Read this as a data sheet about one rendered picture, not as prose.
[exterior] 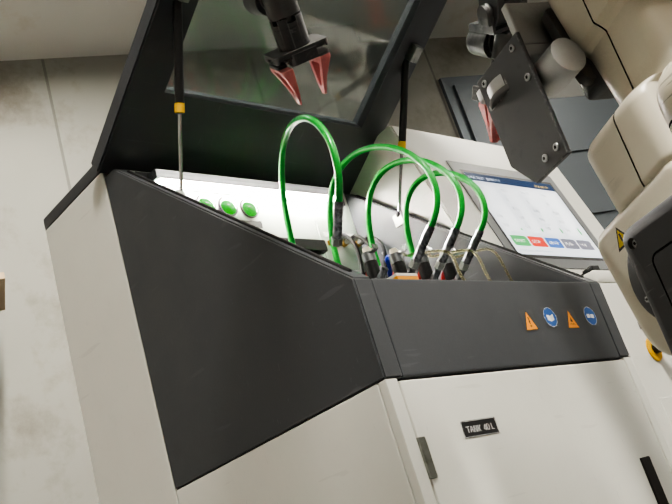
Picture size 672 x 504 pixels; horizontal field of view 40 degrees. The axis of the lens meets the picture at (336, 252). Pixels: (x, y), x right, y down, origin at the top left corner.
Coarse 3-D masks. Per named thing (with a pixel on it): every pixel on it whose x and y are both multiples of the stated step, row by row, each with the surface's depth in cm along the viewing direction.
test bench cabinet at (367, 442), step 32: (384, 384) 131; (640, 384) 176; (320, 416) 140; (352, 416) 135; (384, 416) 131; (256, 448) 151; (288, 448) 145; (320, 448) 140; (352, 448) 135; (384, 448) 130; (416, 448) 128; (224, 480) 157; (256, 480) 151; (288, 480) 145; (320, 480) 140; (352, 480) 135; (384, 480) 130; (416, 480) 126
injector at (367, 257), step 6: (366, 252) 182; (366, 258) 181; (372, 258) 181; (366, 264) 181; (372, 264) 181; (378, 264) 182; (366, 270) 181; (372, 270) 180; (378, 270) 181; (384, 270) 179; (372, 276) 180; (378, 276) 180; (384, 276) 179
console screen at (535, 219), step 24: (456, 168) 232; (480, 168) 240; (504, 192) 238; (528, 192) 247; (552, 192) 257; (504, 216) 229; (528, 216) 237; (552, 216) 246; (576, 216) 255; (504, 240) 220; (528, 240) 227; (552, 240) 235; (576, 240) 244; (576, 264) 234; (600, 264) 243
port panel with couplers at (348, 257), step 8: (320, 224) 221; (344, 224) 227; (352, 224) 229; (320, 232) 220; (344, 232) 226; (352, 232) 228; (328, 240) 219; (344, 240) 222; (360, 240) 224; (328, 248) 219; (344, 248) 223; (352, 248) 225; (360, 248) 227; (328, 256) 218; (344, 256) 221; (352, 256) 223; (344, 264) 220; (352, 264) 222
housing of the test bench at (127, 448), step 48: (96, 192) 192; (48, 240) 207; (96, 240) 192; (96, 288) 191; (96, 336) 190; (96, 384) 190; (144, 384) 176; (96, 432) 189; (144, 432) 176; (96, 480) 188; (144, 480) 175
